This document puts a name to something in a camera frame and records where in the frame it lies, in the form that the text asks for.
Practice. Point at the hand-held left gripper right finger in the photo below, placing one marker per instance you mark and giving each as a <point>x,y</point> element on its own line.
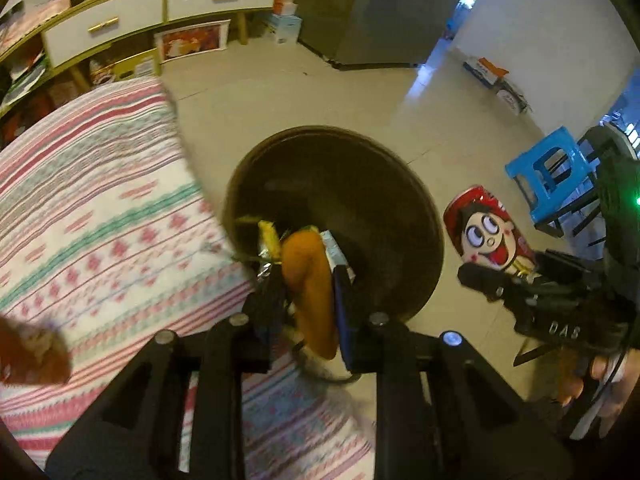
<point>342,310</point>

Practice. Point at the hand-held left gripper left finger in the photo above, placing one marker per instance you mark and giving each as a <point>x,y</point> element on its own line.
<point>270,310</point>

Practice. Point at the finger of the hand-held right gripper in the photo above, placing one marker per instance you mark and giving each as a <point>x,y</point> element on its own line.
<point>485,280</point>
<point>565,265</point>

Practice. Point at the orange peel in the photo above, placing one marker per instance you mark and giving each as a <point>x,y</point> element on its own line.
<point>310,295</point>

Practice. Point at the red cartoon drink can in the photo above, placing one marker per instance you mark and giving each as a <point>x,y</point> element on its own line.
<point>487,230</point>

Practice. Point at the silver drink carton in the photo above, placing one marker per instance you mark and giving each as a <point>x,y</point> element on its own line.
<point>335,250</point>

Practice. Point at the yellow snack packet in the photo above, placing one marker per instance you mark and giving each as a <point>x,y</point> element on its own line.
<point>267,242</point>

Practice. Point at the dark round trash bin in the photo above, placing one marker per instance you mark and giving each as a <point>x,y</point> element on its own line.
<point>340,200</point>

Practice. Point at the person's right hand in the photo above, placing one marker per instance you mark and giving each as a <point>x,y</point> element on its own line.
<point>610,385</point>

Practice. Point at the blue plastic stool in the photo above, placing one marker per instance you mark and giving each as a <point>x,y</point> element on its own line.
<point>547,175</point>

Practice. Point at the white cardboard box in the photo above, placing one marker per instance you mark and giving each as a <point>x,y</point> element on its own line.
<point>485,70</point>
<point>512,97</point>

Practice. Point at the blurred brown object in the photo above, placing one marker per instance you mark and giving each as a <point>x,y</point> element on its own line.
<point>30,355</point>

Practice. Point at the red picture box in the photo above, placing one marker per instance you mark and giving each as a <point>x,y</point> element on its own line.
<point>192,40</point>

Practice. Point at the light blue cardboard box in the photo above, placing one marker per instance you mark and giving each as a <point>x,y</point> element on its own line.
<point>285,25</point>

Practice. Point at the grey refrigerator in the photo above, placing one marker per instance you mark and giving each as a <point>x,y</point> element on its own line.
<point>380,10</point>

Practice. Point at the white drawer cabinet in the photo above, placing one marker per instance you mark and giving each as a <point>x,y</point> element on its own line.
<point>130,15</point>

